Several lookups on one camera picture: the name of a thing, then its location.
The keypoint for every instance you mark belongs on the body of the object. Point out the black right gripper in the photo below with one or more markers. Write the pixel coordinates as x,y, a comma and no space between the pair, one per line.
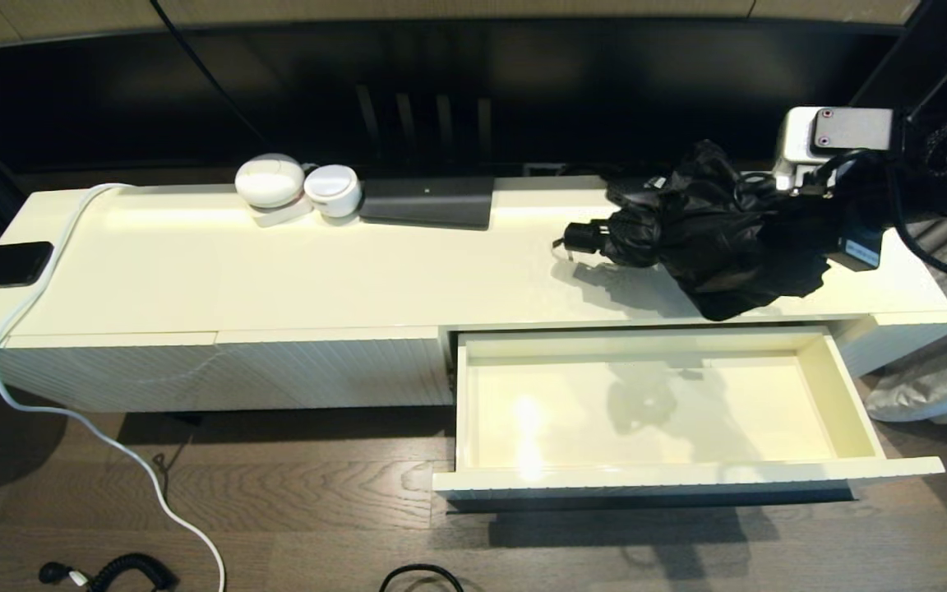
864,214

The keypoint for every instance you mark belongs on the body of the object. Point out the black umbrella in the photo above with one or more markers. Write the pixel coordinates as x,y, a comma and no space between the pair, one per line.
712,238

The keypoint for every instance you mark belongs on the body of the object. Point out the white ribbed drawer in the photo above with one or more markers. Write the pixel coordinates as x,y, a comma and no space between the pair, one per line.
646,411

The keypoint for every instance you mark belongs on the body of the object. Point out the white TV cabinet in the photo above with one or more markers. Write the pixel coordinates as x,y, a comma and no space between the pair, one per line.
276,279

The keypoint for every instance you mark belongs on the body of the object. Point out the black shelf unit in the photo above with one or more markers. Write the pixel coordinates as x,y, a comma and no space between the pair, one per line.
893,66

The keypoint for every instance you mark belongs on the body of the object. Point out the black television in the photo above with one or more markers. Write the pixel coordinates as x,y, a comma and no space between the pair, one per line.
523,82

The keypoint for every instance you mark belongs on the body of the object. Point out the flat black rectangular box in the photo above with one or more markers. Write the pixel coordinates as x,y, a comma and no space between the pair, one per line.
427,204

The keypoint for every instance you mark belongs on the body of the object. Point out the small white round device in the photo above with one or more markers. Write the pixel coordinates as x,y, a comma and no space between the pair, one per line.
332,189

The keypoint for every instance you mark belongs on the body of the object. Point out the large white round device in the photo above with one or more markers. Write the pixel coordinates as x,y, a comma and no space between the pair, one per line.
270,181

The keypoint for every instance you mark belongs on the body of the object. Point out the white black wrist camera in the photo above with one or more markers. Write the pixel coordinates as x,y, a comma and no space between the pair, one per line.
831,140

